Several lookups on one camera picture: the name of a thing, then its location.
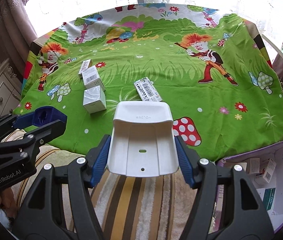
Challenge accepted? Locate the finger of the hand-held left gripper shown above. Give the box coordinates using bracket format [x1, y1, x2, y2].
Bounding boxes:
[0, 120, 67, 155]
[0, 112, 35, 135]

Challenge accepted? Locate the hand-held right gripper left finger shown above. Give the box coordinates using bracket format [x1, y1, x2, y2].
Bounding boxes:
[13, 135, 111, 240]

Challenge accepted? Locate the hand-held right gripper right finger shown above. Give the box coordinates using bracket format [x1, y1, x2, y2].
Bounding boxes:
[174, 137, 274, 240]

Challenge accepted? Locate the dark blue plastic block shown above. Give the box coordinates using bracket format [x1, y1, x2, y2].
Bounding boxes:
[33, 106, 68, 128]

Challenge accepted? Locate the white plastic holder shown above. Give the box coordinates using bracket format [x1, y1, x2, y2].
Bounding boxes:
[106, 101, 180, 177]

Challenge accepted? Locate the white carved dresser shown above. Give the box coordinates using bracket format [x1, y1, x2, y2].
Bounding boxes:
[0, 58, 24, 122]

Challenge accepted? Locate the silver white box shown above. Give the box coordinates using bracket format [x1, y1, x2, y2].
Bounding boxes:
[83, 85, 107, 114]

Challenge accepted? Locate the striped brown towel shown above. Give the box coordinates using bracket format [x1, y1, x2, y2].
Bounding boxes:
[1, 130, 222, 240]

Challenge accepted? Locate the white box with barcode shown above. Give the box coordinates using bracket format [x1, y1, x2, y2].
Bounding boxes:
[82, 67, 106, 91]

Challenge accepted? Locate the small white box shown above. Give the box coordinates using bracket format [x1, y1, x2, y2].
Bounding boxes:
[246, 158, 260, 175]

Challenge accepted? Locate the narrow white printed box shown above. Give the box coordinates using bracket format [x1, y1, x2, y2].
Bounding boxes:
[78, 59, 93, 78]

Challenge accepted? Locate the long white barcode box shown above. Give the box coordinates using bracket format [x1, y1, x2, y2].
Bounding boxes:
[134, 77, 162, 102]

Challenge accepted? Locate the white box with red print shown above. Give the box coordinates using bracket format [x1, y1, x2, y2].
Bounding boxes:
[259, 158, 277, 183]

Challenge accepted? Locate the teal and white box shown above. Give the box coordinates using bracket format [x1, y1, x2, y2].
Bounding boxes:
[261, 187, 277, 212]

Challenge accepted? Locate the green cartoon printed cloth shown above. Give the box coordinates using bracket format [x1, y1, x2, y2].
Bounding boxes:
[13, 2, 283, 162]

